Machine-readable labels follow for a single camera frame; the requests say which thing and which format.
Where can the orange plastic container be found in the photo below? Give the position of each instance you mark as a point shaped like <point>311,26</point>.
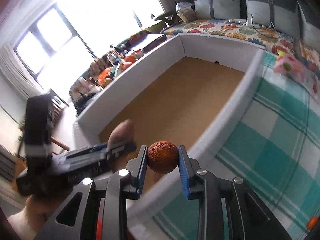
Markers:
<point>105,73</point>

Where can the green bowl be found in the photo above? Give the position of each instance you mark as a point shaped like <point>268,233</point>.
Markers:
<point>152,27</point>

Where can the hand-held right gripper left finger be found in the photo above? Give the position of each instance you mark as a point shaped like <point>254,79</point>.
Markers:
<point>142,170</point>

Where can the group of bottles and jars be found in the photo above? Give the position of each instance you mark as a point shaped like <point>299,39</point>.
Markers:
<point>87,87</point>

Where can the person's left hand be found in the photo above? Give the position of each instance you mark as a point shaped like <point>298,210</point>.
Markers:
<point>42,207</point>

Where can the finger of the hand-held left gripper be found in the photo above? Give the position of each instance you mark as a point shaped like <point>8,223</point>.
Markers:
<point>100,147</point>
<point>122,148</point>

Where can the white power strip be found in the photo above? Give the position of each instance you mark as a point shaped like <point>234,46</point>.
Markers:
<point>246,21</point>

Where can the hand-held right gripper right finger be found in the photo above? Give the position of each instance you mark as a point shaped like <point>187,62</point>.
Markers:
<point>183,177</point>

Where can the dark flat case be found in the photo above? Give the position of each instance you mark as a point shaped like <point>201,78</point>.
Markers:
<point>152,42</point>

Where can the dark framed window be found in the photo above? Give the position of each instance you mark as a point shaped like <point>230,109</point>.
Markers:
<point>52,42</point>

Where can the pink dotted packet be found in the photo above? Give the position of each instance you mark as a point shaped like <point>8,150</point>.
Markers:
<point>290,66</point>

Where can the clear plastic snack bag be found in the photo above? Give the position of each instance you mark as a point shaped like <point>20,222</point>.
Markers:
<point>185,12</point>

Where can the white cardboard box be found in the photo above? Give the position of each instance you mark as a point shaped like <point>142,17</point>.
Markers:
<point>175,100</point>

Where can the orange persimmon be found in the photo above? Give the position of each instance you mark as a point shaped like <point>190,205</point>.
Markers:
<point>130,59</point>
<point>126,66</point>

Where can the white packet red print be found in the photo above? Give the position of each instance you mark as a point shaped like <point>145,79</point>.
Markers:
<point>313,82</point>

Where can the dark stand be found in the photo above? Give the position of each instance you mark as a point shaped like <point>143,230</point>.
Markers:
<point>162,17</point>

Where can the wooden chair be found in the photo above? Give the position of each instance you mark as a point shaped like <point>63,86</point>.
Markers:
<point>60,105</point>

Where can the grey two-tone pillow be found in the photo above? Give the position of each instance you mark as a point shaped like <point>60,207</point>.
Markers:
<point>217,5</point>
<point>270,10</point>
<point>311,27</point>

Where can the small sweet potato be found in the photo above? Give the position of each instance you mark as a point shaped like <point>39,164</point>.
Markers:
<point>122,132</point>

